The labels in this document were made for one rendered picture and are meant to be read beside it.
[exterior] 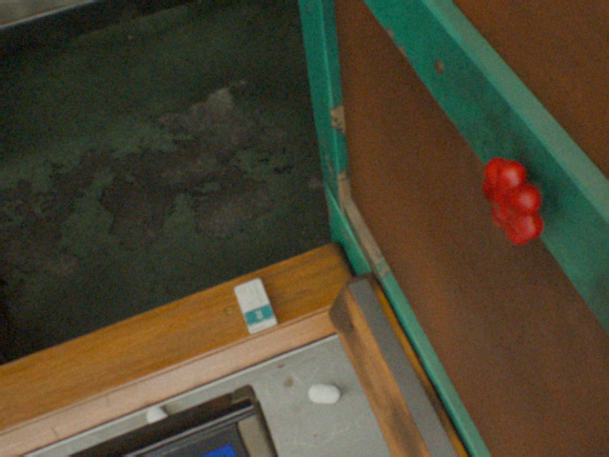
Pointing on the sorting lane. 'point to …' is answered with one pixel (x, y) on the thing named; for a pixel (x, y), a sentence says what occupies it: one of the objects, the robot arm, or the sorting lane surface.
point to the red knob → (513, 200)
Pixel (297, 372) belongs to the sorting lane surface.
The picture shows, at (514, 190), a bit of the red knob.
